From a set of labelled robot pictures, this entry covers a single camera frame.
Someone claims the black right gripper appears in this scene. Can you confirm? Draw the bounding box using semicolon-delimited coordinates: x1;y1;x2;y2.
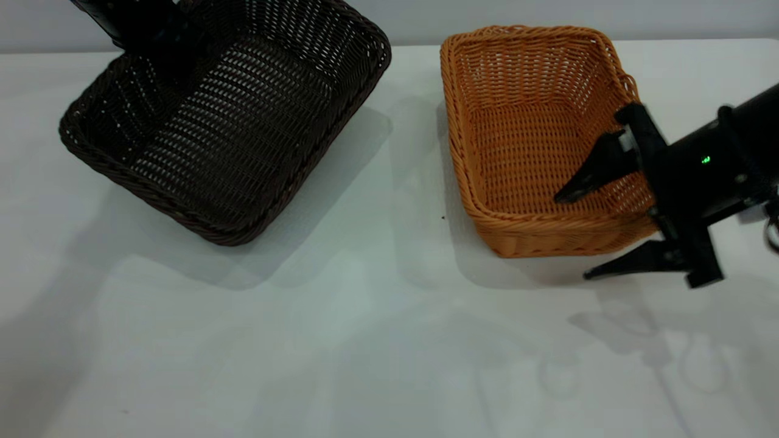
554;102;732;289

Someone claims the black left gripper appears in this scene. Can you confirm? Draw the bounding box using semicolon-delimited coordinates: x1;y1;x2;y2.
70;0;209;87

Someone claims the black woven wicker basket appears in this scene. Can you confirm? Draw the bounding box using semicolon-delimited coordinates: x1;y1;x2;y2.
58;0;392;247

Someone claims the orange woven wicker basket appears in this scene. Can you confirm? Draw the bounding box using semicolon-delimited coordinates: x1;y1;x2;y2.
439;25;665;259

